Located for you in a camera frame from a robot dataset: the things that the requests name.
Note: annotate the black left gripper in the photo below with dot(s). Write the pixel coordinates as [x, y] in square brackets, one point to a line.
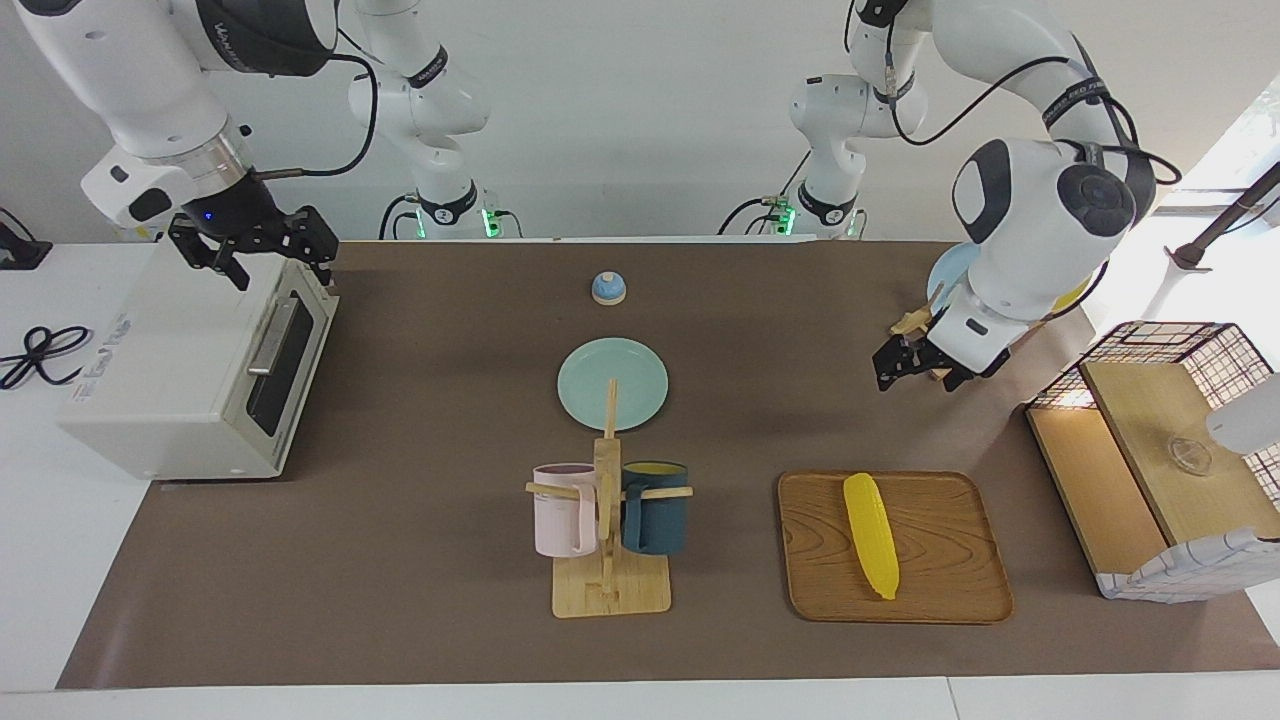
[930, 358]

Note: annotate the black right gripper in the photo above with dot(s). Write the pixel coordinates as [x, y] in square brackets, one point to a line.
[235, 215]

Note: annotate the glass oven door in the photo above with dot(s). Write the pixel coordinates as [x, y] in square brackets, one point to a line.
[285, 390]

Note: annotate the yellow corn cob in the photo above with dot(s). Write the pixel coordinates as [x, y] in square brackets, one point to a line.
[870, 535]

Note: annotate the pale green plate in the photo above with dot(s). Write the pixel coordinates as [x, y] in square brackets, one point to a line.
[630, 385]

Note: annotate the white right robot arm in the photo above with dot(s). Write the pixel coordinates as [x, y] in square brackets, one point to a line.
[130, 80]

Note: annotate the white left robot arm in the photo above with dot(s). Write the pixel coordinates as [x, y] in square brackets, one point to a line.
[1040, 210]

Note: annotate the white toaster oven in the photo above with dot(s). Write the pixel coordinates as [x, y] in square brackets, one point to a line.
[170, 360]

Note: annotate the wooden plate rack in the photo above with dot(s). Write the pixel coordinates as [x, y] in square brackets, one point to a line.
[910, 323]

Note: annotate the light blue plate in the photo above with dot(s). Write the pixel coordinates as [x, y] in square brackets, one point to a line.
[950, 272]

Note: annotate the yellow plate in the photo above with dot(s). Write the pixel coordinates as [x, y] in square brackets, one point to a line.
[1075, 297]

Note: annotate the brown wooden tray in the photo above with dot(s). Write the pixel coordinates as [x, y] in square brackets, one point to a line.
[940, 560]

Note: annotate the black clamp device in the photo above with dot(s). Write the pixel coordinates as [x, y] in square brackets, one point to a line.
[20, 252]

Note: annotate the small clear glass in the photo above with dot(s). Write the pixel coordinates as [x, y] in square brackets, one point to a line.
[1190, 457]

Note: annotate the dark teal mug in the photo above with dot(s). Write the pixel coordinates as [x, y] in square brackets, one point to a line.
[660, 520]

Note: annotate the small blue bell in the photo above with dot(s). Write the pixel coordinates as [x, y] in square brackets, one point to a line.
[608, 289]

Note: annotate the black stand pole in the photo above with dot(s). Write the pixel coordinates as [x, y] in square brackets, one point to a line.
[1230, 215]

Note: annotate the brown table mat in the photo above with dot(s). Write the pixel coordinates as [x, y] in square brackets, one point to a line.
[450, 580]

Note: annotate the wooden mug rack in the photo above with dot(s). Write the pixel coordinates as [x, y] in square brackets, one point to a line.
[607, 590]

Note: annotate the pink mug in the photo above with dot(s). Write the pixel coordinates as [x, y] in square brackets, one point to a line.
[560, 515]

